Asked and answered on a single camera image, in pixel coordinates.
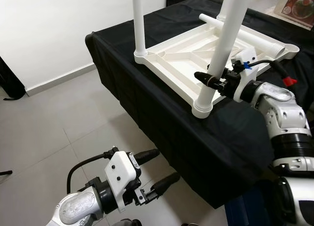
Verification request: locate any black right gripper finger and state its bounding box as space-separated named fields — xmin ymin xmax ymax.
xmin=194 ymin=72 xmax=221 ymax=92

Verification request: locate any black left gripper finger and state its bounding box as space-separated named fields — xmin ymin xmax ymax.
xmin=147 ymin=173 xmax=181 ymax=197
xmin=132 ymin=149 xmax=161 ymax=165

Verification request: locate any white plastic table leg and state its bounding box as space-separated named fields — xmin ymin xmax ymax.
xmin=192 ymin=0 xmax=252 ymax=117
xmin=217 ymin=0 xmax=228 ymax=21
xmin=199 ymin=14 xmax=288 ymax=57
xmin=132 ymin=0 xmax=148 ymax=57

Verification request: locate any black robot left foot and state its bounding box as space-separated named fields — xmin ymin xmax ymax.
xmin=118 ymin=219 xmax=143 ymax=226

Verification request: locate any black tablecloth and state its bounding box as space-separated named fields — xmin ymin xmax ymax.
xmin=85 ymin=0 xmax=314 ymax=209

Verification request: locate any red food poster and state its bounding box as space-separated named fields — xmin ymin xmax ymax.
xmin=285 ymin=0 xmax=314 ymax=25

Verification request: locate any black floor bin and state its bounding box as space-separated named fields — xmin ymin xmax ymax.
xmin=0 ymin=57 xmax=26 ymax=100

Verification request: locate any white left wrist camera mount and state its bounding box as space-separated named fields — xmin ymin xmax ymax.
xmin=104 ymin=150 xmax=140 ymax=212

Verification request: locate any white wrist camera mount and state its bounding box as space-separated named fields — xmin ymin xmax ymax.
xmin=231 ymin=46 xmax=258 ymax=101
xmin=104 ymin=150 xmax=140 ymax=212

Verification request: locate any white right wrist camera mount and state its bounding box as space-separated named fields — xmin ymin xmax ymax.
xmin=231 ymin=46 xmax=258 ymax=101

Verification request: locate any black right arm cable red connector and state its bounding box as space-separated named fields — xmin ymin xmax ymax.
xmin=245 ymin=59 xmax=298 ymax=87

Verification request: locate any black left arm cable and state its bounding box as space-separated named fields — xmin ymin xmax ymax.
xmin=67 ymin=147 xmax=118 ymax=192

